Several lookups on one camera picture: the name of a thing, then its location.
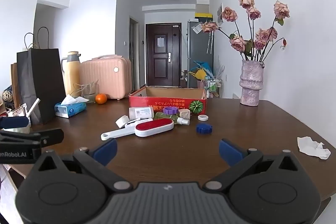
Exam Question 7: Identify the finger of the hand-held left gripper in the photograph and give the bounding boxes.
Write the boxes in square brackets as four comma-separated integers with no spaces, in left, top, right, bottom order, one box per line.
[0,116,30,130]
[0,128,64,147]

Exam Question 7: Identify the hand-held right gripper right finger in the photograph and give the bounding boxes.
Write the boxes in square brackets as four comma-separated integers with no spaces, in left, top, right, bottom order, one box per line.
[203,138,305,193]

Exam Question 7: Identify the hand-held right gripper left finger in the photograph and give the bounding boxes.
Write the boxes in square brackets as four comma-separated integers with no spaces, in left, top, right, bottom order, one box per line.
[31,138,133,193]

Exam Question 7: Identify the blue ridged cap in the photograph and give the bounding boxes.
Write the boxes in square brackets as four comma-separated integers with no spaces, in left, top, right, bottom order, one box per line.
[196,123,213,135]

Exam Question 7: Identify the white labelled tube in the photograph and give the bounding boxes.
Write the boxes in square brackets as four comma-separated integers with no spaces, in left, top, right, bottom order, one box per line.
[128,107,154,120]

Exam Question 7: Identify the red and white lint brush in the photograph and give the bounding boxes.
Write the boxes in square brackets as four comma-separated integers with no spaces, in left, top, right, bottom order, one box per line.
[101,119,175,141]

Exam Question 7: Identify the beige small jar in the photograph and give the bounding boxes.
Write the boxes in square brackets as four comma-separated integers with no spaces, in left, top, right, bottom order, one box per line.
[178,109,191,121]

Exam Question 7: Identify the green spray bottle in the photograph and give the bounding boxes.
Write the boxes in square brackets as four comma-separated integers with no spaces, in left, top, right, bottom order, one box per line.
[154,112,190,126]

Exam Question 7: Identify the purple ridged cap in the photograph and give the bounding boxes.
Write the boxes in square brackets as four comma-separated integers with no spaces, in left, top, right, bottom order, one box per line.
[163,106,180,115]

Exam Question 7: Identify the red cardboard box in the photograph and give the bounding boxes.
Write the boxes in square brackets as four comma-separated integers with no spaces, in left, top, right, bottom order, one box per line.
[128,86,207,115]

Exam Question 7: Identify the blue tissue pack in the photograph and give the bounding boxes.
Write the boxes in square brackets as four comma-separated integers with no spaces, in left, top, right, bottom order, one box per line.
[54,94,87,119]

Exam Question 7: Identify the white tape roll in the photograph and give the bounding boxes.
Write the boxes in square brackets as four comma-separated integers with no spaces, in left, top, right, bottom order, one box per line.
[116,115,130,128]

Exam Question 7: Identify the black paper bag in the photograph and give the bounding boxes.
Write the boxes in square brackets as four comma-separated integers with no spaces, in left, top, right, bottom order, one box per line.
[16,26,66,125]

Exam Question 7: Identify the orange fruit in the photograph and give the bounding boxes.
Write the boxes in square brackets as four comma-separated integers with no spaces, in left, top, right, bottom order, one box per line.
[95,93,108,105]

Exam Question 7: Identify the clear glass container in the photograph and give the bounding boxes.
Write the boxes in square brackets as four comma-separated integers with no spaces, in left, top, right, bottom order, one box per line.
[73,82,100,104]

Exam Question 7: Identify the yellow thermos jug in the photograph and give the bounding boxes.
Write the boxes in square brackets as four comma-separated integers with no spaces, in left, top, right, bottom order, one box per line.
[61,51,82,98]

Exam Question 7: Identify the clear storage trolley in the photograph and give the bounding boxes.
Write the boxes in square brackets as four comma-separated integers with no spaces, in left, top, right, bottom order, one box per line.
[204,77,224,99]

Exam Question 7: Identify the purple ceramic vase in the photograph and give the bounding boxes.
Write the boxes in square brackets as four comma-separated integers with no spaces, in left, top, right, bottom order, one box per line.
[240,59,264,107]

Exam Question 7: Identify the pink hard suitcase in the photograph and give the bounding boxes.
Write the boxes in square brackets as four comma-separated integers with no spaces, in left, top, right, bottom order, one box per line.
[79,55,133,101]

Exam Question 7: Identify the crumpled white tissue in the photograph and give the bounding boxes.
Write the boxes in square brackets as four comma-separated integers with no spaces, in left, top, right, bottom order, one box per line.
[297,136,331,160]

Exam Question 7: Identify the grey interior door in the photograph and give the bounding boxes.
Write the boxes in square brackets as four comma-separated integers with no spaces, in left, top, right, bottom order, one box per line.
[128,17,139,92]

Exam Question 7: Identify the dark brown entrance door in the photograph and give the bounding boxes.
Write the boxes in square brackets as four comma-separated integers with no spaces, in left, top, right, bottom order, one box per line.
[145,22,182,88]

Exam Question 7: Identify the grey refrigerator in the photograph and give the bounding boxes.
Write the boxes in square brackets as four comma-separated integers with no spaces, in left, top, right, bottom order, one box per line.
[187,20,215,89]

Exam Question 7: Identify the clear hanging umbrella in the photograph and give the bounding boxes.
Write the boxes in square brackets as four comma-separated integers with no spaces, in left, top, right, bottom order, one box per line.
[207,30,214,55]

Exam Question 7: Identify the dried pink roses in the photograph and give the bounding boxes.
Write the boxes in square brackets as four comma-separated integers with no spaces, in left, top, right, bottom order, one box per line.
[201,0,291,62]

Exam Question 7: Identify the yellow and black box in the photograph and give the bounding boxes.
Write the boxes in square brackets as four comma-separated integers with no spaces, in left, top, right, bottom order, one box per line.
[194,12,213,21]

